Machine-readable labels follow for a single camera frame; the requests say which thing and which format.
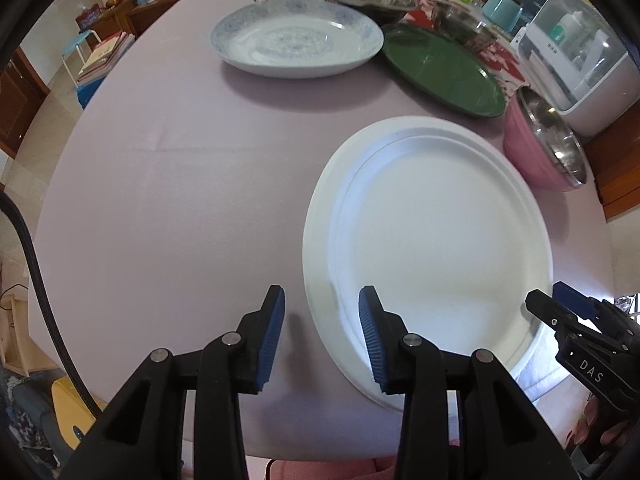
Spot yellow object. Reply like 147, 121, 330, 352
52, 375, 108, 451

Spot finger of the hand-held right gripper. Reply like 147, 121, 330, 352
525, 289, 626, 349
552, 281, 622, 332

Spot blue stool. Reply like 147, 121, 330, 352
62, 30, 101, 111

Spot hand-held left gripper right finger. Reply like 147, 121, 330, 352
358, 285, 571, 480

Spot stack of books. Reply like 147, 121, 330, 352
77, 30, 136, 86

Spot printed pink tablecloth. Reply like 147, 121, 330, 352
30, 0, 616, 461

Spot black cable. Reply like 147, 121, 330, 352
0, 192, 103, 418

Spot pink cloth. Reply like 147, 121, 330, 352
265, 455, 401, 480

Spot person's right hand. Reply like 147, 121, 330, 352
575, 402, 637, 449

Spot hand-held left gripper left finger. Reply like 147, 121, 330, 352
60, 284, 287, 480

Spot blue patterned white plate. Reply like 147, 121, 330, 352
210, 0, 385, 79

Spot red box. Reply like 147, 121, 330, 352
75, 4, 103, 31

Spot dark green plate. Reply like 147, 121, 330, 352
380, 22, 508, 120

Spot pink bowl with steel lining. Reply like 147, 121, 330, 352
502, 86, 588, 192

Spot wooden cabinet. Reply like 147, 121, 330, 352
90, 0, 201, 38

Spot white countertop sterilizer appliance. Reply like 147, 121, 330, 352
517, 0, 640, 136

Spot plain white plate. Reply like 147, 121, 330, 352
302, 116, 553, 411

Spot wooden sideboard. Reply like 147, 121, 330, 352
582, 105, 640, 221

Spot small stainless steel bowl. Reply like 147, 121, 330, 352
430, 0, 501, 48

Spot teal box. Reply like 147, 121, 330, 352
482, 0, 523, 33

